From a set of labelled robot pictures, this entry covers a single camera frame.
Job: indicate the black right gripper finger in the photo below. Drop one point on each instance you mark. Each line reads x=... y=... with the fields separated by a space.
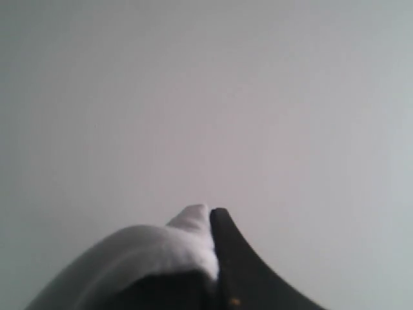
x=245 y=280

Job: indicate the white t-shirt red lettering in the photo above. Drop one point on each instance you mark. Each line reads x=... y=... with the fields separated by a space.
x=184 y=244

